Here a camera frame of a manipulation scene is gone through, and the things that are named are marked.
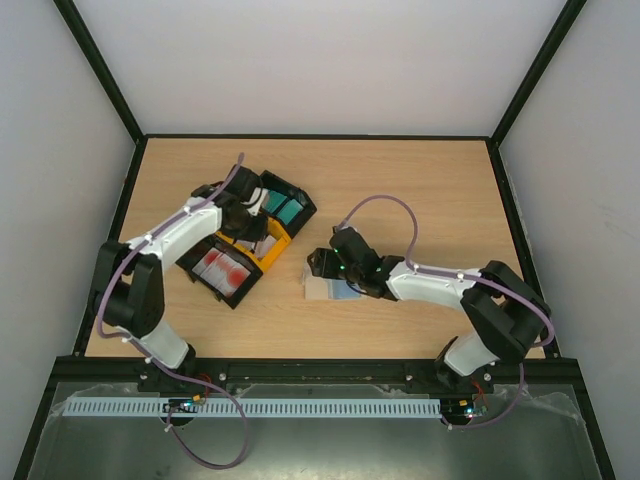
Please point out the beige card holder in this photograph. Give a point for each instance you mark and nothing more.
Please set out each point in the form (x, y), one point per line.
(316, 288)

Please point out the red patterned card stack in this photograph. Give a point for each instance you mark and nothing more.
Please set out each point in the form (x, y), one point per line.
(221, 272)

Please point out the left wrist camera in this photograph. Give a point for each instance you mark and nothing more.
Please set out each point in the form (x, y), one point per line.
(253, 205)

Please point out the black bin with teal cards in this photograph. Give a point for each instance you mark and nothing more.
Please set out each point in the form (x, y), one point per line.
(270, 181)

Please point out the white card stack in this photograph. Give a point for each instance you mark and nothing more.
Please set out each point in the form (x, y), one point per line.
(262, 248)

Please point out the teal card stack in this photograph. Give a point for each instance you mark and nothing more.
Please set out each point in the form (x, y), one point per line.
(284, 208)

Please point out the yellow card bin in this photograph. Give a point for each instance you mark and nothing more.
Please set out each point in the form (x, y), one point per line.
(276, 230)

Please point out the light blue slotted cable duct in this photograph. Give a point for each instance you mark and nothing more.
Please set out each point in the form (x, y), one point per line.
(254, 408)

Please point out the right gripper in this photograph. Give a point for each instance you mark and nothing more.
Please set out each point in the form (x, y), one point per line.
(320, 263)

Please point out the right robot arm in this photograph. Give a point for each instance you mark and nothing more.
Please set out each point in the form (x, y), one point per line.
(507, 316)

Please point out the black bin with red cards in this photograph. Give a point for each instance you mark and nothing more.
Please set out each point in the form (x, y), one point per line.
(187, 261)

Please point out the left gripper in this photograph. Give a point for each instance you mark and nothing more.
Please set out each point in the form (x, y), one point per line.
(256, 235)

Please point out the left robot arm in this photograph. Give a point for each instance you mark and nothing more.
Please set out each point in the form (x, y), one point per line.
(127, 293)

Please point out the black aluminium frame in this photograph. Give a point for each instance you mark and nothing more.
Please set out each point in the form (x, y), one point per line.
(463, 176)

